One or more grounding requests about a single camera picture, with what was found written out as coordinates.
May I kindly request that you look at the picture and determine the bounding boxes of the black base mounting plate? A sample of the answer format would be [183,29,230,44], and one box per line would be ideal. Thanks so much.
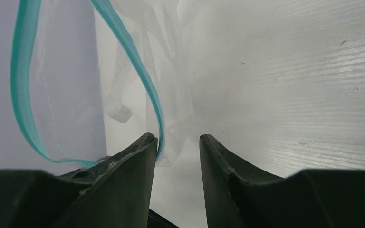
[146,209,178,228]

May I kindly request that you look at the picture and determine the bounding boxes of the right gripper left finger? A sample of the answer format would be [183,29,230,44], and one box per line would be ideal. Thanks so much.
[0,133,158,228]

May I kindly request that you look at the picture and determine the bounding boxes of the clear zip top bag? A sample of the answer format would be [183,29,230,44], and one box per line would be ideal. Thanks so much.
[10,0,193,168]

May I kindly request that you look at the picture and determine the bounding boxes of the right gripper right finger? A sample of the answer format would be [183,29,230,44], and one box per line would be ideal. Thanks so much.
[199,134,365,228]

